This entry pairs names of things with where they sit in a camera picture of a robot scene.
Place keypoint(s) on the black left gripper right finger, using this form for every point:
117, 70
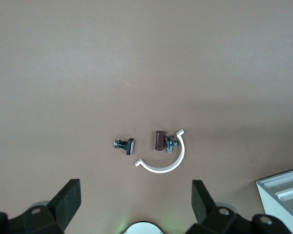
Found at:
205, 207

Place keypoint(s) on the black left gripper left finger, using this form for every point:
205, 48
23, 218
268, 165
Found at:
64, 207

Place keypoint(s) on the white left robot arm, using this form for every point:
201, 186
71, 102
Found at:
142, 228

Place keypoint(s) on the white curved pipe clamp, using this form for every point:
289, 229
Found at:
175, 163

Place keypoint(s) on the small dark brown block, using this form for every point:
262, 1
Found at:
159, 141

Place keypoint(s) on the brown table cover mat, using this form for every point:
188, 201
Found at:
112, 73

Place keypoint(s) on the small black switch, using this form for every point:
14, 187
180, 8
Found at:
130, 146

